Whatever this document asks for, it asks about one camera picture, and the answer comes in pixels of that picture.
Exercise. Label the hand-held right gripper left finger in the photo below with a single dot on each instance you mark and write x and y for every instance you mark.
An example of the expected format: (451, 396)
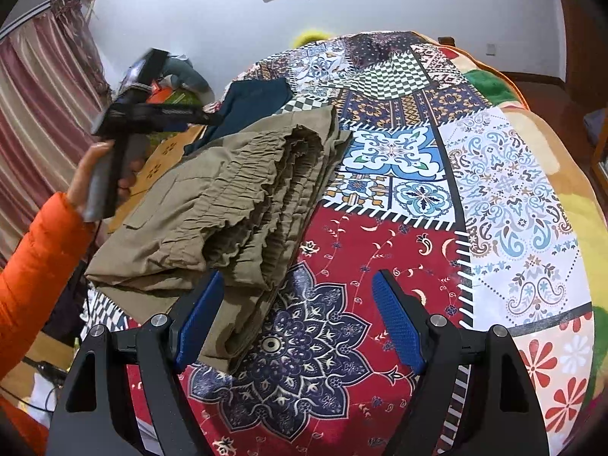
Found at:
(199, 323)

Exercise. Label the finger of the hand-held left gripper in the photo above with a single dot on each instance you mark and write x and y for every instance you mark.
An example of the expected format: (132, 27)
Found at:
(190, 115)

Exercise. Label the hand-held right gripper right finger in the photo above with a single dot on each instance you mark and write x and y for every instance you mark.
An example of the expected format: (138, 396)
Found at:
(399, 323)

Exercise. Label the khaki pants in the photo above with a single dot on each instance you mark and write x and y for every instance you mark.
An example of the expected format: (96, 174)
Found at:
(228, 190)

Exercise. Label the person's left forearm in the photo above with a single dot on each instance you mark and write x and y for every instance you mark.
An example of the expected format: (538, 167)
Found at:
(38, 256)

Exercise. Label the person's left hand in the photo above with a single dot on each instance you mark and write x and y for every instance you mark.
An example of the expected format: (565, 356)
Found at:
(85, 175)

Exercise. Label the orange box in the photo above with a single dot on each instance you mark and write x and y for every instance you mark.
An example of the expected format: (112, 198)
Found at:
(159, 95)

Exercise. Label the wooden lap desk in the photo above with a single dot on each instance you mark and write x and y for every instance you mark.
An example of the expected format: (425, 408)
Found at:
(161, 152)

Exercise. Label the dark teal garment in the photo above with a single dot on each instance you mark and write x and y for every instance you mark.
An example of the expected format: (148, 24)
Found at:
(251, 99)

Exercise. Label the striped pink curtain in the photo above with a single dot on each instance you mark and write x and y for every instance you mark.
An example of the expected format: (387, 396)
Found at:
(42, 95)

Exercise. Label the patchwork printed bedsheet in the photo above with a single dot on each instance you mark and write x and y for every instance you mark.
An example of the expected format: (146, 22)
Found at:
(380, 228)

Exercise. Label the yellow foam tube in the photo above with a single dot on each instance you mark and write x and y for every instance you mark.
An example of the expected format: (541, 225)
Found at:
(311, 37)

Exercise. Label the colourful fleece blanket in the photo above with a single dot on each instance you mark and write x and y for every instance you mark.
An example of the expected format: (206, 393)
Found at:
(565, 161)

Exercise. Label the purple bundle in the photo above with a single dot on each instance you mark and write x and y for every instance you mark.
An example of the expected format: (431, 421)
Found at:
(596, 126)

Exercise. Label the wooden door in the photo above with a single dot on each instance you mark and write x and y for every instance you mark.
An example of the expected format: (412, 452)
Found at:
(563, 33)

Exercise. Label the white curtain rail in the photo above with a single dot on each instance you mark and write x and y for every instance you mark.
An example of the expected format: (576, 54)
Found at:
(28, 16)

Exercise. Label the wooden bed post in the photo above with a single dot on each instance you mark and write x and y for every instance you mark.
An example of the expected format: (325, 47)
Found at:
(445, 40)

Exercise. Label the white wall socket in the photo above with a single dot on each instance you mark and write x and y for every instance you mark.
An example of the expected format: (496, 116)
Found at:
(491, 48)

